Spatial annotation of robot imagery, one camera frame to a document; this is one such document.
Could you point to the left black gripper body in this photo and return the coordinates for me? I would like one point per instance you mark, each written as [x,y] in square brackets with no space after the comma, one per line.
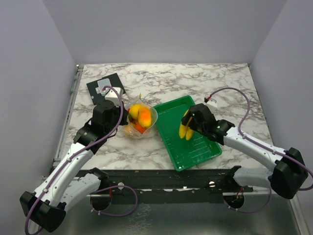
[111,126]

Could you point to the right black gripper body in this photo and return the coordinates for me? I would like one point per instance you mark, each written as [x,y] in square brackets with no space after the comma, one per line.
[192,123]

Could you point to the yellow banana bunch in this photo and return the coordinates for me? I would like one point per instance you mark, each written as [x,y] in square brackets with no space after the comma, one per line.
[185,131]

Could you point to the orange peach with leaf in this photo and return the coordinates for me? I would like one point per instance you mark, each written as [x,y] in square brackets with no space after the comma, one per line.
[128,131]

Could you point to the orange fruit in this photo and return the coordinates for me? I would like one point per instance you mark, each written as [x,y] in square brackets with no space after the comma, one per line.
[139,128]

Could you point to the clear zip top bag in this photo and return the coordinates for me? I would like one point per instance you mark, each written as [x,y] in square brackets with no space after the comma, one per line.
[132,122]

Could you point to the yellow orange mango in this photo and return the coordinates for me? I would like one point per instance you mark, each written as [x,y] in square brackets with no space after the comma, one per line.
[145,117]

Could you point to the green plastic tray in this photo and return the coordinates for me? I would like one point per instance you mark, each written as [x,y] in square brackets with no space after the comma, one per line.
[188,148]

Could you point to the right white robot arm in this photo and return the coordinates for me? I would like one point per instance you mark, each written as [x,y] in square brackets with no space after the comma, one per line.
[283,170]

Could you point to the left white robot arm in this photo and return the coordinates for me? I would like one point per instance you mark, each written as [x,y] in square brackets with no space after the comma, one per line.
[48,204]

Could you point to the white grey small router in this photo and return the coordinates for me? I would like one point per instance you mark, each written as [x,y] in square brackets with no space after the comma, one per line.
[103,82]

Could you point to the black network box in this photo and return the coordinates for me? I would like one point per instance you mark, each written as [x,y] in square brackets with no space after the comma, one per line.
[95,92]

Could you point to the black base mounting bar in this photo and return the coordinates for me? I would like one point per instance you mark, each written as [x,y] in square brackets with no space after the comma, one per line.
[170,186]

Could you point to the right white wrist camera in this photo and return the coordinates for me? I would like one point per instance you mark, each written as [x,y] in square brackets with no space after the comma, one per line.
[211,104]

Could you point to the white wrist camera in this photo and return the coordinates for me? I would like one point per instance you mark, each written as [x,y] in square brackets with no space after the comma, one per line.
[108,94]
[211,104]

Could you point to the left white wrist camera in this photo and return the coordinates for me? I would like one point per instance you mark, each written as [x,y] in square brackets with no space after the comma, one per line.
[108,94]

